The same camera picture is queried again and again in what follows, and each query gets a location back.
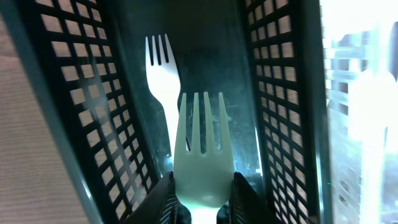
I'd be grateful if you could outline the clear white plastic basket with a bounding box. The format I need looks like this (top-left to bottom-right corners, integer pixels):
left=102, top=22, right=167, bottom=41
left=320, top=0, right=397, bottom=223

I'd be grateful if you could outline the dark green plastic basket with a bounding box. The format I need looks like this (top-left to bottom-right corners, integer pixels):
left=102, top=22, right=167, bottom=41
left=1, top=0, right=334, bottom=223

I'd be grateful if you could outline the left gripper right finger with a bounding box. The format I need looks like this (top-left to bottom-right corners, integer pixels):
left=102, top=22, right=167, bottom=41
left=216, top=172, right=279, bottom=224

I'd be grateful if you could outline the white fork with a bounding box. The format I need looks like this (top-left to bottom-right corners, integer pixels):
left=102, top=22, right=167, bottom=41
left=145, top=35, right=181, bottom=157

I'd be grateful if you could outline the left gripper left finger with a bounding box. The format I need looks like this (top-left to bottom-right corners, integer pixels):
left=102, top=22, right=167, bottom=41
left=123, top=172, right=192, bottom=224

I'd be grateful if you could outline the mint green plastic fork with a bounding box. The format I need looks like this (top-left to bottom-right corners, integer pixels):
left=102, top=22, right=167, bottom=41
left=174, top=92, right=234, bottom=224

